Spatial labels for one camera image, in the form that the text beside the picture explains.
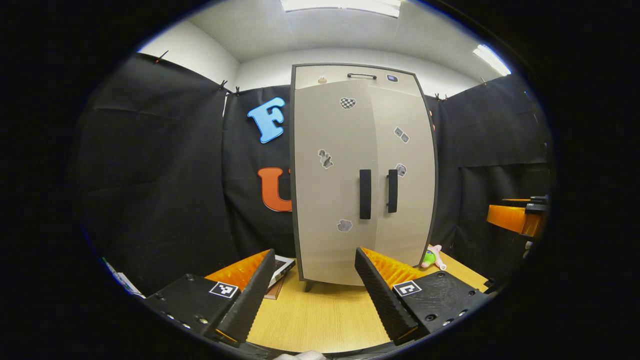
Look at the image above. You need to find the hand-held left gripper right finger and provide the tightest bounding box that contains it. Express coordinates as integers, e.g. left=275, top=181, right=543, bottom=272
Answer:
left=353, top=247, right=490, bottom=347

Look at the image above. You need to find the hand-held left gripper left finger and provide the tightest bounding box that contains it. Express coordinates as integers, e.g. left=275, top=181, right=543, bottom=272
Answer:
left=142, top=249, right=277, bottom=347

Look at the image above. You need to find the grey cabinet door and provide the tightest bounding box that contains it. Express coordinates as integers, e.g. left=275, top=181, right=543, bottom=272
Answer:
left=294, top=80, right=379, bottom=287
left=368, top=85, right=437, bottom=268

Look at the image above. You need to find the grey shoe cabinet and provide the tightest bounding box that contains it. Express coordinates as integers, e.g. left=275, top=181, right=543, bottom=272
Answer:
left=290, top=63, right=440, bottom=293

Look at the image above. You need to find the grey cabinet drawer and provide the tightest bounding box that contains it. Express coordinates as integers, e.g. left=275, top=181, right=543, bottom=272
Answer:
left=294, top=65, right=422, bottom=97

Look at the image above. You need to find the black and white book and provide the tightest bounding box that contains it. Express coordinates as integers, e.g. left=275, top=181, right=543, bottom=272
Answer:
left=267, top=254, right=297, bottom=289

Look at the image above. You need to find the green and pink plush toy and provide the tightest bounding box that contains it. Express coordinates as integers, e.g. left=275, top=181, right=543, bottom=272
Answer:
left=421, top=244, right=448, bottom=272

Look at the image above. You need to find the white printed board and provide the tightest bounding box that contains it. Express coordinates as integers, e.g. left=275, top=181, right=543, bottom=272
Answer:
left=101, top=256, right=147, bottom=300

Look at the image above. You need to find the ceiling light panel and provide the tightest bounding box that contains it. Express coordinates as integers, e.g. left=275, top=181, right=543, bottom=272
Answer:
left=472, top=44, right=513, bottom=77
left=280, top=0, right=402, bottom=19

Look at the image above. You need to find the black door handle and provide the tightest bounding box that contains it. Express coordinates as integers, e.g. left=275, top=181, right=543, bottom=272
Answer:
left=359, top=169, right=373, bottom=220
left=386, top=169, right=399, bottom=214

